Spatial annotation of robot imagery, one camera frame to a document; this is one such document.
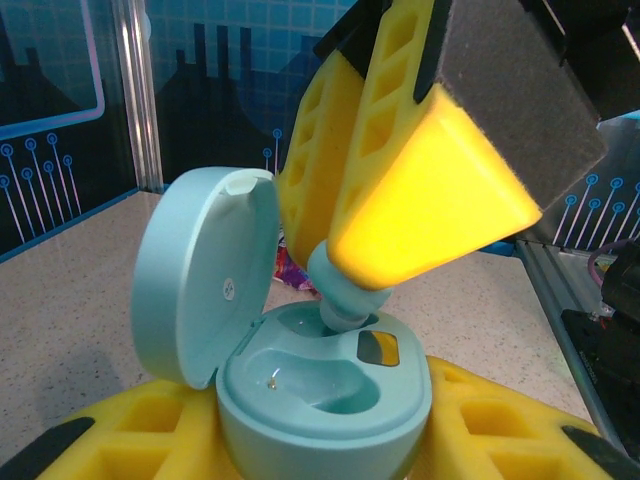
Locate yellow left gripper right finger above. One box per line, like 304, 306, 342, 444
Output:
394, 355, 637, 480

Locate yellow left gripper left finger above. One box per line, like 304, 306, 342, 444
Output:
0, 378, 241, 480

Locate white wireless earbud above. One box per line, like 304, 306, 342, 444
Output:
305, 239, 391, 335

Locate white earbud charging case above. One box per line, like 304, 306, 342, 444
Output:
130, 166, 432, 480

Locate purple candy packet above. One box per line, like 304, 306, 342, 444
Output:
272, 243, 321, 296

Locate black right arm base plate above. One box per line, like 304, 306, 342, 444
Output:
560, 308, 640, 459

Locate long aluminium base rail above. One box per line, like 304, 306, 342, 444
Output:
514, 238, 640, 461

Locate aluminium frame post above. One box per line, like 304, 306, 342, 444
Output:
112, 0, 166, 194

